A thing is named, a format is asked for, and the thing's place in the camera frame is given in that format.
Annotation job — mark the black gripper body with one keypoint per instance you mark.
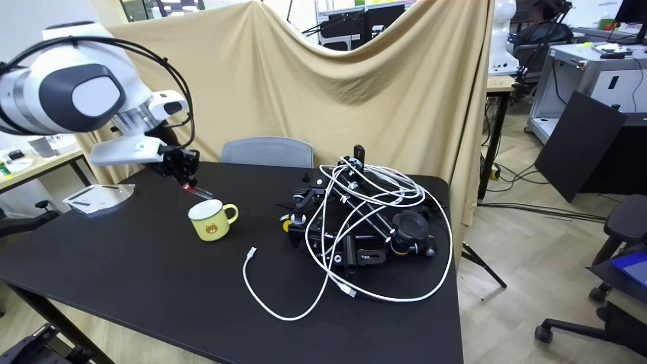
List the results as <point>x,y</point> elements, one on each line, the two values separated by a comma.
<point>174,163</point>

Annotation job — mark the red marker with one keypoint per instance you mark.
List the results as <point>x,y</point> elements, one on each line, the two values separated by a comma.
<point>201,192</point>

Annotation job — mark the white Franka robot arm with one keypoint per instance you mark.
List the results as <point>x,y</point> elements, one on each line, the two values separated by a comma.
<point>26,94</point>

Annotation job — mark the yellow mug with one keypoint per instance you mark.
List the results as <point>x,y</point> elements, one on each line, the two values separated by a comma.
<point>213,226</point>

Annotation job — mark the grey chair backrest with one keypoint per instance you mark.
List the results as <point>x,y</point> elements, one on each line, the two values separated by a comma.
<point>267,153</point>

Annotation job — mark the light wooden side desk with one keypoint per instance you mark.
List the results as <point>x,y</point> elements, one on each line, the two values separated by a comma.
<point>40,165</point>

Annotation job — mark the beige backdrop cloth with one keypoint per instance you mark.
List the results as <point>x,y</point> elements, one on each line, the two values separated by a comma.
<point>303,88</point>

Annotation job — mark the black table leg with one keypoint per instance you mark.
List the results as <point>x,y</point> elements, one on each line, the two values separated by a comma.
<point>61,325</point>

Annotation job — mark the black tripod clamp heap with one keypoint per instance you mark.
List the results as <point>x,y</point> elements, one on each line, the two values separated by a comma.
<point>411,230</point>

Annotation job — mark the black background equipment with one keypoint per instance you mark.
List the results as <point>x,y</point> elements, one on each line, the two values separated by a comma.
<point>360,23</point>

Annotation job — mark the black stand leg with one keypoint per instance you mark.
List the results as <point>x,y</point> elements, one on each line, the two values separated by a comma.
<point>486,265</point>

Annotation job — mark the wooden desk with black leg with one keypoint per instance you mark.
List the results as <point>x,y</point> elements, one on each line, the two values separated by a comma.
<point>499,85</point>

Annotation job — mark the white background robot body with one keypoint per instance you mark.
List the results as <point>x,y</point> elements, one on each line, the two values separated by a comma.
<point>502,41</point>

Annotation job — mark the seated person in dark top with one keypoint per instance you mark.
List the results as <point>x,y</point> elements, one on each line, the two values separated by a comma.
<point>538,31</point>

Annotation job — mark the black flat panel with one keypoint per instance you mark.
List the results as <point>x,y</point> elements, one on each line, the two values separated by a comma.
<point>578,144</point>

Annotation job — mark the grey white cabinet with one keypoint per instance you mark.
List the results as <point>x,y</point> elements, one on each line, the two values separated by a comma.
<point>593,77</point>

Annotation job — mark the black office chair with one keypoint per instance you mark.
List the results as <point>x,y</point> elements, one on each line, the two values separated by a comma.
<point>628,222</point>

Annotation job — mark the blue topped cart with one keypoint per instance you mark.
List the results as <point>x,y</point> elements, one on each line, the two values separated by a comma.
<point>630,269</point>

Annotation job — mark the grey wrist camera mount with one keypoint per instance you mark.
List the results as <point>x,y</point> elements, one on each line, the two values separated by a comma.
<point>128,151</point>

